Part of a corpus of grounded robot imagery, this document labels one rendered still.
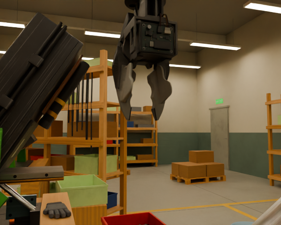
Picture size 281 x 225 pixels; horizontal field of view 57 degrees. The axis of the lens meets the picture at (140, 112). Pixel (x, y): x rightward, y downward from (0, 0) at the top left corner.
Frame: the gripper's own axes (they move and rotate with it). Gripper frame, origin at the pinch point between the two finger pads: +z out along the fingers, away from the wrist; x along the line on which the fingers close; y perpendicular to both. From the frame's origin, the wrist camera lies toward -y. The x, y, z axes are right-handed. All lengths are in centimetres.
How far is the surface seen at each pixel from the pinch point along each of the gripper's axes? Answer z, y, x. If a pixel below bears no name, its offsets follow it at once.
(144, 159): 105, -859, 306
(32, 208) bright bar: 28, -51, -20
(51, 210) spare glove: 37, -80, -14
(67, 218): 40, -73, -8
